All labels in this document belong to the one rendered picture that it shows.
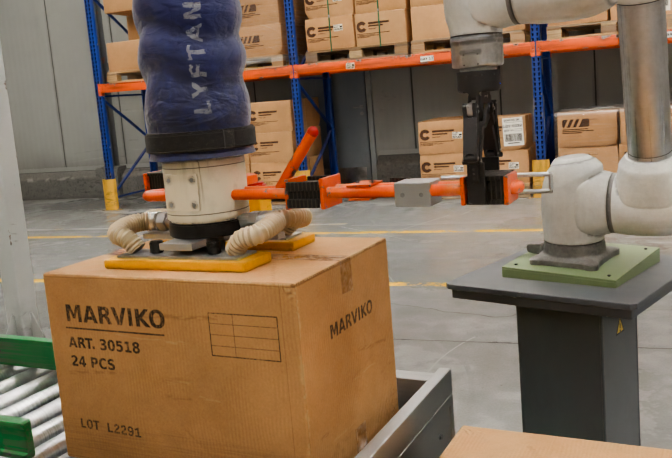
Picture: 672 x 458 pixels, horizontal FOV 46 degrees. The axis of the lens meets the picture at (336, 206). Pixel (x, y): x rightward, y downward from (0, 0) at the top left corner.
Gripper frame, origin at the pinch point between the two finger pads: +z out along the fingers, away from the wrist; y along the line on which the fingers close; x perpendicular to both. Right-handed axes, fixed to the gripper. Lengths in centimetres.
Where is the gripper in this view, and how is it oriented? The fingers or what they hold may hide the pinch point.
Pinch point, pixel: (484, 185)
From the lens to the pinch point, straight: 143.4
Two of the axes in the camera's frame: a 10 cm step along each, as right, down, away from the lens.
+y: -4.3, 1.6, -8.9
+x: 9.0, -0.1, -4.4
